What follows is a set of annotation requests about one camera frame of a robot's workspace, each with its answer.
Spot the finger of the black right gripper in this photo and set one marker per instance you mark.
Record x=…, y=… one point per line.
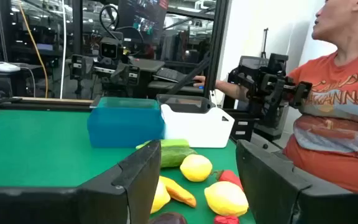
x=78, y=67
x=126, y=75

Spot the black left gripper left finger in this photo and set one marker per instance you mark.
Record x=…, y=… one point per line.
x=73, y=205

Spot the person's forearm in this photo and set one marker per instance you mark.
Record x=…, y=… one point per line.
x=232, y=90

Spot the person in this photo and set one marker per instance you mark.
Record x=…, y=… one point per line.
x=337, y=109

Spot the silver frame bracket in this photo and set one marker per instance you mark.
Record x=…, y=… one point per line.
x=212, y=98

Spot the dark green cucumber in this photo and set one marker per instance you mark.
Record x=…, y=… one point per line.
x=172, y=157

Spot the small red bell pepper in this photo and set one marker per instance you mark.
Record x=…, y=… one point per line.
x=226, y=220

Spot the green table mat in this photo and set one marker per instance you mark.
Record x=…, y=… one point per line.
x=42, y=149

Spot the white device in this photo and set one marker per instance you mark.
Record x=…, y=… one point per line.
x=3, y=66

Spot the person's hand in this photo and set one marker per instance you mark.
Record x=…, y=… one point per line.
x=202, y=81

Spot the green pepper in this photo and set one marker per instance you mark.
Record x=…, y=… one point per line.
x=176, y=143

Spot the black rig frame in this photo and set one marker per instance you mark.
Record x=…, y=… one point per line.
x=217, y=46

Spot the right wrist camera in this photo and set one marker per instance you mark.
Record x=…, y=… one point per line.
x=110, y=49

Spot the purple eggplant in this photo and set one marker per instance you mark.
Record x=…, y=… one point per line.
x=168, y=218

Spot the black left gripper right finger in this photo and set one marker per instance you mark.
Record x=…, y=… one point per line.
x=306, y=205

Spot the black drawer unit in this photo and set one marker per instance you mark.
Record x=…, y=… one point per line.
x=242, y=127

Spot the wooden table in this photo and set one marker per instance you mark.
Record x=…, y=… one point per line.
x=51, y=100

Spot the long red pepper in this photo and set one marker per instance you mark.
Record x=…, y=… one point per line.
x=230, y=179

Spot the black keyboard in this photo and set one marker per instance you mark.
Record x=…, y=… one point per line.
x=171, y=74

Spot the blue plastic bin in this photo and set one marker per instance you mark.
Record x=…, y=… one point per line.
x=126, y=130

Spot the orange carrot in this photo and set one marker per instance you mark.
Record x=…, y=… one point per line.
x=179, y=193

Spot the white plastic bin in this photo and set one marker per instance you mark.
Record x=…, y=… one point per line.
x=197, y=130

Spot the grey desk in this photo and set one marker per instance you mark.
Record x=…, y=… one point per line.
x=148, y=64

